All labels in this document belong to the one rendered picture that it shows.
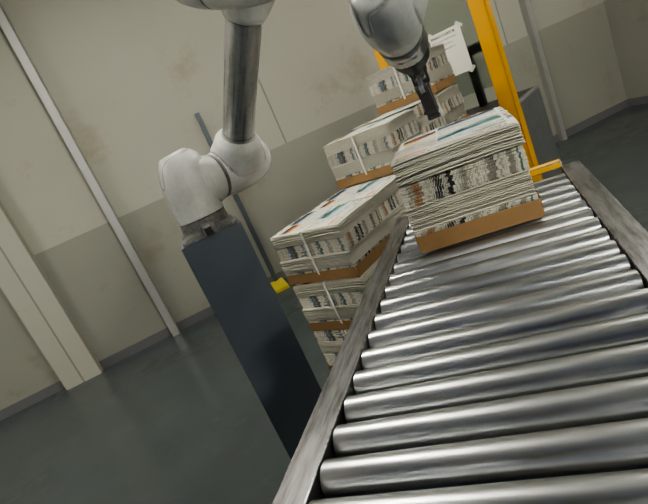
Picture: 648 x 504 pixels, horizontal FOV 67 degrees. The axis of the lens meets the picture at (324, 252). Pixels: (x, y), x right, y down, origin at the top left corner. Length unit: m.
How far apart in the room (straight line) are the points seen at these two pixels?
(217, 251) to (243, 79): 0.52
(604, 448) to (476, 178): 0.70
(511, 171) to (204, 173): 0.90
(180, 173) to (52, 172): 2.93
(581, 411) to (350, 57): 4.23
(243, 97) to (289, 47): 3.04
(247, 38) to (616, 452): 1.22
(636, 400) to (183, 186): 1.27
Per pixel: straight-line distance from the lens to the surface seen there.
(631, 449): 0.59
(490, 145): 1.12
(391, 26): 0.85
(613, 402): 0.64
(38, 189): 4.45
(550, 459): 0.59
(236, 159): 1.60
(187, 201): 1.55
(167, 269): 4.37
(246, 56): 1.45
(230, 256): 1.55
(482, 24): 3.17
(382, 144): 2.22
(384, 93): 2.86
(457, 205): 1.16
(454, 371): 0.76
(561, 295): 0.86
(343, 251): 1.81
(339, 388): 0.80
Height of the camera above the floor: 1.20
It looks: 15 degrees down
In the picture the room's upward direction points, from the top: 24 degrees counter-clockwise
